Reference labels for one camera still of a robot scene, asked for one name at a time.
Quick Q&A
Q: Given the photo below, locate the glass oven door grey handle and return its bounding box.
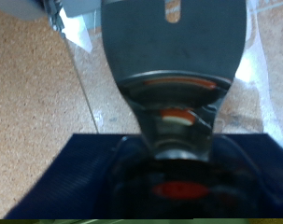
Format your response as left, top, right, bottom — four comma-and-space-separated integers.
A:
58, 0, 283, 153

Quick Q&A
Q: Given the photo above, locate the metal spatula black handle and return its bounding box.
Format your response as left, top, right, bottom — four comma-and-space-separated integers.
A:
100, 0, 248, 218

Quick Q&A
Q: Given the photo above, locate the blue spatula grip block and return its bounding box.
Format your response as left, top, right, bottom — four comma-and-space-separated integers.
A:
5, 133, 283, 219

